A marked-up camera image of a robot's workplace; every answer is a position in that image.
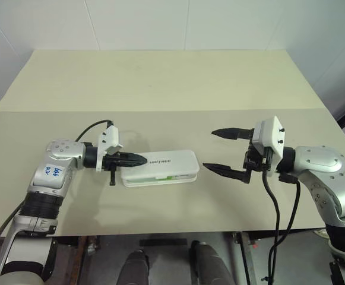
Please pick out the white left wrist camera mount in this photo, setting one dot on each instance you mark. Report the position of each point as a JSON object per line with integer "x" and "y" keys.
{"x": 110, "y": 139}

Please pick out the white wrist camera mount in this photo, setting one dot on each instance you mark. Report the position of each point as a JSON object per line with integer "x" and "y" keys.
{"x": 110, "y": 139}
{"x": 274, "y": 139}

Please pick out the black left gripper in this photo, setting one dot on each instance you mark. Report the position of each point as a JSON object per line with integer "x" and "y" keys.
{"x": 112, "y": 162}

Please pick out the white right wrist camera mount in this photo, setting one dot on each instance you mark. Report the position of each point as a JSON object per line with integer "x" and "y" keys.
{"x": 274, "y": 139}

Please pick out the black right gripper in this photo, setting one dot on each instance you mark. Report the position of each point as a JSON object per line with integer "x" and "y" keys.
{"x": 258, "y": 163}

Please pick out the metal table leg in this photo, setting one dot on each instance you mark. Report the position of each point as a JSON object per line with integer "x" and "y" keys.
{"x": 246, "y": 261}

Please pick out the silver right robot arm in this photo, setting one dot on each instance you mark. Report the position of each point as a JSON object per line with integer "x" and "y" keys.
{"x": 323, "y": 166}

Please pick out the white rectangular box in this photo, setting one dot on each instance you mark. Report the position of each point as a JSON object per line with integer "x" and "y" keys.
{"x": 166, "y": 166}

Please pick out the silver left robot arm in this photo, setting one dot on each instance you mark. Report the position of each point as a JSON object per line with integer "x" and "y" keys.
{"x": 56, "y": 166}

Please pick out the dark rounded shape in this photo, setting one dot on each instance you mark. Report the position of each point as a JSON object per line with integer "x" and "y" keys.
{"x": 208, "y": 264}
{"x": 135, "y": 267}

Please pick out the black bar under table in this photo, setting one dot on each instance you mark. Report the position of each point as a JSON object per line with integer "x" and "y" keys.
{"x": 163, "y": 242}

